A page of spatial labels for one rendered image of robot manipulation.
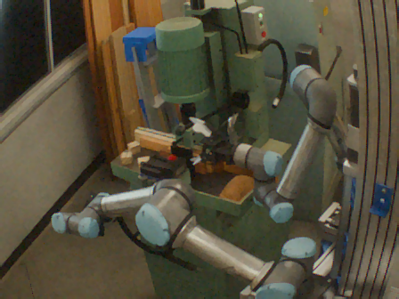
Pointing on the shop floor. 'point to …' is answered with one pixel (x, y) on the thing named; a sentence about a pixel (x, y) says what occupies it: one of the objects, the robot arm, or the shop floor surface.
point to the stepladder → (141, 38)
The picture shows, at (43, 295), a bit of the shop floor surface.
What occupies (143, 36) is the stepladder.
